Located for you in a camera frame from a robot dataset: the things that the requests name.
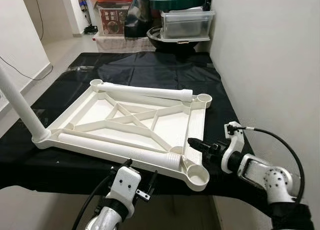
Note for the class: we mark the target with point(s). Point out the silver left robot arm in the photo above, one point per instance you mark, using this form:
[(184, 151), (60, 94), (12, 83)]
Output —
[(105, 222)]

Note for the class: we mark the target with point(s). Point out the beige patterned cloth bench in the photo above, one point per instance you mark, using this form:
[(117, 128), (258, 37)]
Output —
[(120, 44)]

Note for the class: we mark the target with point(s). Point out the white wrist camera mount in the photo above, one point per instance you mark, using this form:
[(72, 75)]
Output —
[(124, 182), (234, 145)]

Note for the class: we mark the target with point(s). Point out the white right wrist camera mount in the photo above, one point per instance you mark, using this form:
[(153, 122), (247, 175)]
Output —
[(234, 145)]

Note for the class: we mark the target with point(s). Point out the black tablecloth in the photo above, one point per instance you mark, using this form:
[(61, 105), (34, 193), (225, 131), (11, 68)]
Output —
[(150, 65)]

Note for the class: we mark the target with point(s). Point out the white plastic children table top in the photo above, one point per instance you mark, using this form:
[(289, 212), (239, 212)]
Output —
[(165, 127)]

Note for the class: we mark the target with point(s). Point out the black plastic bag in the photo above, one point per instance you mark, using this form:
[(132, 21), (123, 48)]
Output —
[(137, 17)]

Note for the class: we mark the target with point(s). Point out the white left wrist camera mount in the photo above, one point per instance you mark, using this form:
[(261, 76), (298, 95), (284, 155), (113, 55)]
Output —
[(124, 182)]

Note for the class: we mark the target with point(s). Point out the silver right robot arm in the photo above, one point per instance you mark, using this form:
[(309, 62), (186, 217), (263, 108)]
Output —
[(270, 177)]

